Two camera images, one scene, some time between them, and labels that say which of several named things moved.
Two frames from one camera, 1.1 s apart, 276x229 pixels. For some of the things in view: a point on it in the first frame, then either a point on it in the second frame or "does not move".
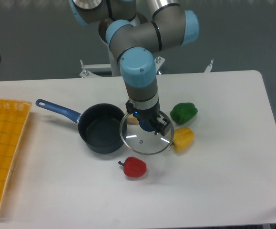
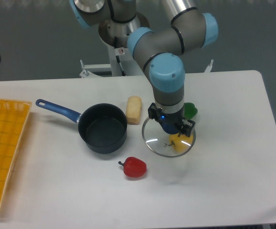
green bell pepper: (183, 112) does not move
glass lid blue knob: (142, 141) to (162, 139)
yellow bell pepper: (183, 139) does not move
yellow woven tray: (5, 120) does not move
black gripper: (148, 119) to (172, 123)
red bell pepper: (134, 167) does not move
